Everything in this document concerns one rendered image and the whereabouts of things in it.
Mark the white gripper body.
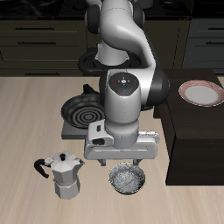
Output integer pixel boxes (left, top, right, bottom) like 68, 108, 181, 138
83, 130, 161, 161

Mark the dark grey stove plate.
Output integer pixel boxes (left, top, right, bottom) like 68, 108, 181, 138
60, 117, 90, 141

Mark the dark kitchen cupboard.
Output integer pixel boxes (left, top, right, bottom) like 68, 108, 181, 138
0, 17, 193, 78

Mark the silver moka pot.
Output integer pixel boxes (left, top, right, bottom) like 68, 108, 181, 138
33, 150, 86, 200

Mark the black frying pan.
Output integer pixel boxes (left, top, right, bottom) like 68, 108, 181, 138
59, 83, 106, 130

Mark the white plate with red rim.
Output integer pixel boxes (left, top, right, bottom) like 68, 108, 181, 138
178, 80, 224, 108

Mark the grey speckled bowl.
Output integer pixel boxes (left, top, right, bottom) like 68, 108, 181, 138
108, 162, 147, 196

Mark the black kitchen countertop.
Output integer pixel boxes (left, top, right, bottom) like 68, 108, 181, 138
0, 0, 224, 21

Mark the flat black base plate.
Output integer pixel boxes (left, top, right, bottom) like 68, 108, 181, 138
77, 47, 153, 77

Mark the grey kitchen cupboard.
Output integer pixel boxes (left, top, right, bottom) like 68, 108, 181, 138
181, 17, 224, 75

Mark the dark wooden cabinet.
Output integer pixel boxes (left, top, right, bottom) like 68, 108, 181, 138
153, 68, 224, 187

